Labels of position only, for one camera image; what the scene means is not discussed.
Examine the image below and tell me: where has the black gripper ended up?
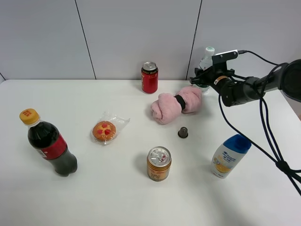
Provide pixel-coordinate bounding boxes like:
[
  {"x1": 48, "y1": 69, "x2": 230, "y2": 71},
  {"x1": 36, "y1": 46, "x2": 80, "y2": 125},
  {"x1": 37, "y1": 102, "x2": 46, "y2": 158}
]
[{"x1": 190, "y1": 66, "x2": 249, "y2": 107}]

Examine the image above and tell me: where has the white shampoo bottle blue cap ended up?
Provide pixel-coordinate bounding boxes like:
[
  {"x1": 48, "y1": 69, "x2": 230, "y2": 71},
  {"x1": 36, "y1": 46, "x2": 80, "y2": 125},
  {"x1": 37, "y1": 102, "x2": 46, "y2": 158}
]
[{"x1": 211, "y1": 134, "x2": 252, "y2": 178}]

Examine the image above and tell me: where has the clear water bottle green label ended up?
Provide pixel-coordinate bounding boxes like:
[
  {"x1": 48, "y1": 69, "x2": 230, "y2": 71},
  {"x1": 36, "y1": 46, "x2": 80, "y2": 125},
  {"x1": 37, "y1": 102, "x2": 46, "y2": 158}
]
[{"x1": 198, "y1": 47, "x2": 215, "y2": 94}]

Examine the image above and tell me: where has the wrapped orange pastry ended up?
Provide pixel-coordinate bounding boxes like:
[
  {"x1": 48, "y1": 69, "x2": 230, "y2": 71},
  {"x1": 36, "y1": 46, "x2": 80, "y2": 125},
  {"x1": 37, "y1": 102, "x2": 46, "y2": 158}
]
[{"x1": 90, "y1": 111, "x2": 130, "y2": 145}]

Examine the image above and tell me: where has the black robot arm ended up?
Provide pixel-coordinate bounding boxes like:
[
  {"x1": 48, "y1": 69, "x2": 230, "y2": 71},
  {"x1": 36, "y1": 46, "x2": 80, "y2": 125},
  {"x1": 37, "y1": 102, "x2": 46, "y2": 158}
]
[{"x1": 190, "y1": 59, "x2": 301, "y2": 107}]

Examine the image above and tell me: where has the gold drink can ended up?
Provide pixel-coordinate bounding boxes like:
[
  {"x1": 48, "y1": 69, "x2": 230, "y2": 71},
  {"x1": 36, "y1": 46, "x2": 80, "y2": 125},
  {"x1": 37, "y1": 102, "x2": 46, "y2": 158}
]
[{"x1": 147, "y1": 146, "x2": 172, "y2": 182}]

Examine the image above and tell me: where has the rolled pink towel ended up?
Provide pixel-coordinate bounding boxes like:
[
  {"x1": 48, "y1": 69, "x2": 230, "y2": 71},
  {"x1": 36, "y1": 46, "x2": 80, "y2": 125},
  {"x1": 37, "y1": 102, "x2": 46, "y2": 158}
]
[{"x1": 150, "y1": 86, "x2": 202, "y2": 124}]

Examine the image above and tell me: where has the dark coffee capsule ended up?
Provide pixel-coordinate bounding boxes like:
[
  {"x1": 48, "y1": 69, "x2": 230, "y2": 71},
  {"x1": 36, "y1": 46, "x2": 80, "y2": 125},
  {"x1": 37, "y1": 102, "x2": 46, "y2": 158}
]
[{"x1": 178, "y1": 127, "x2": 188, "y2": 138}]

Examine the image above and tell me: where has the black cable bundle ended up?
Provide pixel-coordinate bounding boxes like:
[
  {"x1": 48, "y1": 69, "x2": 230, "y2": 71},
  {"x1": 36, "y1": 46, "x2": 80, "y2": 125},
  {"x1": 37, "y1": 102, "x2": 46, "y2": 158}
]
[{"x1": 218, "y1": 50, "x2": 301, "y2": 196}]

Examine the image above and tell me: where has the red soda can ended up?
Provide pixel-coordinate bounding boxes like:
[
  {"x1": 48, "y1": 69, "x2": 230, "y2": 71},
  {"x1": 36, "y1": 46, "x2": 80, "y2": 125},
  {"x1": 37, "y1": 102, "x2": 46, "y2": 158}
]
[{"x1": 141, "y1": 62, "x2": 158, "y2": 94}]

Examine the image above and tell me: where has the cola bottle yellow cap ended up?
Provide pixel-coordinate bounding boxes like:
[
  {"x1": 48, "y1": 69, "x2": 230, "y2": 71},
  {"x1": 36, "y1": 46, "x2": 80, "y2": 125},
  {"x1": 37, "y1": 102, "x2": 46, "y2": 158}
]
[{"x1": 19, "y1": 108, "x2": 78, "y2": 177}]

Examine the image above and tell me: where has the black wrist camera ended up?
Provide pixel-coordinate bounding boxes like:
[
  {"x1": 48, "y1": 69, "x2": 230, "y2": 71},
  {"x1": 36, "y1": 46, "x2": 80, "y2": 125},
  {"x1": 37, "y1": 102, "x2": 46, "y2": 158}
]
[{"x1": 212, "y1": 49, "x2": 238, "y2": 70}]

